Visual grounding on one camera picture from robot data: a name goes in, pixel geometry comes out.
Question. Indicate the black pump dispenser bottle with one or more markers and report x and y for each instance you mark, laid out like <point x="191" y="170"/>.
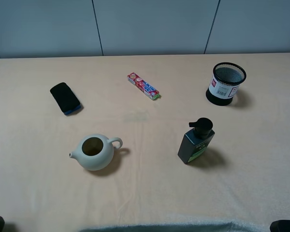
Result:
<point x="196" y="140"/>

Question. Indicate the black object bottom right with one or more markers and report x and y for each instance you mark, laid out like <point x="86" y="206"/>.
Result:
<point x="280" y="226"/>

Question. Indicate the red candy pack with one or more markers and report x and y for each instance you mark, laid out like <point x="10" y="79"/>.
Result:
<point x="144" y="86"/>

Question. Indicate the white ceramic teapot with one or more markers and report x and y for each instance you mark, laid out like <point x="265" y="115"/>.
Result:
<point x="96" y="151"/>

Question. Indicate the cream tablecloth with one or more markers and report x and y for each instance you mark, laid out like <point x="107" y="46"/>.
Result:
<point x="244" y="174"/>

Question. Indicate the black and blue eraser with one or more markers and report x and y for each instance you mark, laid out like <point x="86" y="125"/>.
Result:
<point x="65" y="98"/>

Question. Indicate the black mesh pen holder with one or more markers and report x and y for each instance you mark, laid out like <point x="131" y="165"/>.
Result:
<point x="225" y="82"/>

